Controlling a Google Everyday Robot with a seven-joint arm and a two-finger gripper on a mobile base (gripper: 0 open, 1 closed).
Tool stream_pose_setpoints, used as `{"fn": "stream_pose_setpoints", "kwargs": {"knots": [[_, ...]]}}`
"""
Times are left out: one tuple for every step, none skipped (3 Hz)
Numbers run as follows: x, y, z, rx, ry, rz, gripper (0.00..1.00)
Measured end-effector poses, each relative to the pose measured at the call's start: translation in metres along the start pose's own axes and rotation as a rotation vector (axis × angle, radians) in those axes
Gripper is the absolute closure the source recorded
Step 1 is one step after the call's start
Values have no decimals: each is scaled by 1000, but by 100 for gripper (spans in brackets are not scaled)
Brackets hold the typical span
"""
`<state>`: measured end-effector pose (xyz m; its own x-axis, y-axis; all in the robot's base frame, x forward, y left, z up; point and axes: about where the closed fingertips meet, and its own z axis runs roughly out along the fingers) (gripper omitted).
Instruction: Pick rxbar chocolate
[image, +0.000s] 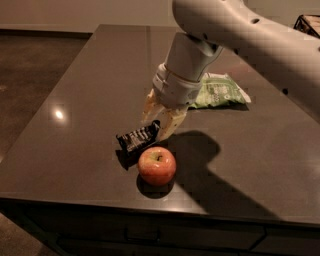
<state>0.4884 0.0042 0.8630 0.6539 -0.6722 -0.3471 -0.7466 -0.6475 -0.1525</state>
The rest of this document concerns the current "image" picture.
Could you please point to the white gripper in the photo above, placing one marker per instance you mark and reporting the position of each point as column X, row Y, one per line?
column 175, row 89

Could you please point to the black rxbar chocolate bar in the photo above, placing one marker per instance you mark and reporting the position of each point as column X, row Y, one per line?
column 140, row 139

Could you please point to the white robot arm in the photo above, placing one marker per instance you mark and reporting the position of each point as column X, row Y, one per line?
column 286, row 57

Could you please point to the red apple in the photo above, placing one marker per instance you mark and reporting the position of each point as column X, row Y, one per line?
column 157, row 166

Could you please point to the green chip bag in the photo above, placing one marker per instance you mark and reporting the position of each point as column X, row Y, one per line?
column 219, row 90

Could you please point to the dark drawer handle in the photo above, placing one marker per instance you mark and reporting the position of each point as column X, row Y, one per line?
column 142, row 234

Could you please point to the black wire basket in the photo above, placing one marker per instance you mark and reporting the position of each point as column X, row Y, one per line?
column 308, row 24

